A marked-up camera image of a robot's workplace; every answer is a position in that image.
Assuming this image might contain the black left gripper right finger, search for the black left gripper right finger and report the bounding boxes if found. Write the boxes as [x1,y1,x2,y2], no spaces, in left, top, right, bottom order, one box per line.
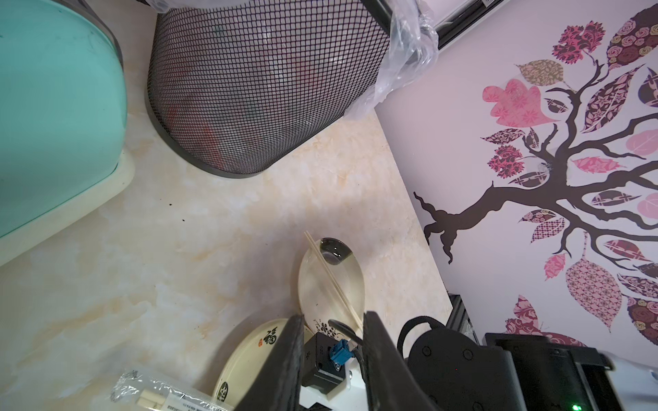
[363,311,427,410]

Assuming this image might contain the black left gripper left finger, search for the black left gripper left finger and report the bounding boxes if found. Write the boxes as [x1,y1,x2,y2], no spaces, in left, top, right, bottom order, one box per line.
[235,314,304,411]

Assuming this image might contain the bare wooden chopsticks pair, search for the bare wooden chopsticks pair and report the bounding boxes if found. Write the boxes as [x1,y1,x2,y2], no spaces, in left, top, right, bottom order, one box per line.
[304,231,363,330]

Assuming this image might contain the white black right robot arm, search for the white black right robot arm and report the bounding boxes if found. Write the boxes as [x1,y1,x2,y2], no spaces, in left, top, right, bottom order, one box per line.
[397,316,657,410]

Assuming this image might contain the wrapped chopsticks on middle plate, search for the wrapped chopsticks on middle plate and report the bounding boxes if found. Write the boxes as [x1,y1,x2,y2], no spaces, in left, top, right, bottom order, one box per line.
[110,368,234,411]

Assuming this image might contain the cream plate middle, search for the cream plate middle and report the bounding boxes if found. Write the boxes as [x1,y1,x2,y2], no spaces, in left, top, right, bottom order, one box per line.
[212,319,307,410]

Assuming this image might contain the cream plate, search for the cream plate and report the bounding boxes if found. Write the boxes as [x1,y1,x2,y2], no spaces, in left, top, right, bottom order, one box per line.
[297,237,366,340]
[212,319,307,410]

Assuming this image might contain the cream plate right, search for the cream plate right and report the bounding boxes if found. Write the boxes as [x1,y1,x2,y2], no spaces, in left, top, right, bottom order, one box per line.
[297,237,366,340]

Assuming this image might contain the black mesh trash bin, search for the black mesh trash bin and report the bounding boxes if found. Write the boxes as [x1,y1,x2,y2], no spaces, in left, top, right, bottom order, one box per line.
[146,1,392,178]

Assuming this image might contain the mint green toaster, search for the mint green toaster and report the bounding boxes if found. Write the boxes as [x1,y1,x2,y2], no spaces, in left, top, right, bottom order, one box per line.
[1,1,135,263]

